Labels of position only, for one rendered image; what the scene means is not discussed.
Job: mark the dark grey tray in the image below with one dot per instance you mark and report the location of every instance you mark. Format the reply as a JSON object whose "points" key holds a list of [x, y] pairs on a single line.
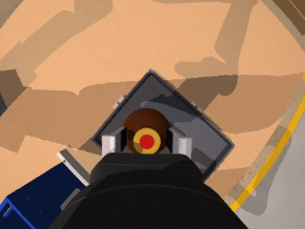
{"points": [[210, 146]]}

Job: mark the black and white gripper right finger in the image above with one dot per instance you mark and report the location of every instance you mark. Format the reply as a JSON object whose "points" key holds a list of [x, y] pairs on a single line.
{"points": [[179, 144]]}

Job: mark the blue plastic crate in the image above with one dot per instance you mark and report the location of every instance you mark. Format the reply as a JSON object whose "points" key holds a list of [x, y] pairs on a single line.
{"points": [[39, 202]]}

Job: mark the brown glass bottle with red label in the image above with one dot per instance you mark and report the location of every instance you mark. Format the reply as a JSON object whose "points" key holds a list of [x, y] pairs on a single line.
{"points": [[146, 140]]}

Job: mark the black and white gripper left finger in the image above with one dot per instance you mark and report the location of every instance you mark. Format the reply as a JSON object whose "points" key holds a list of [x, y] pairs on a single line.
{"points": [[115, 142]]}

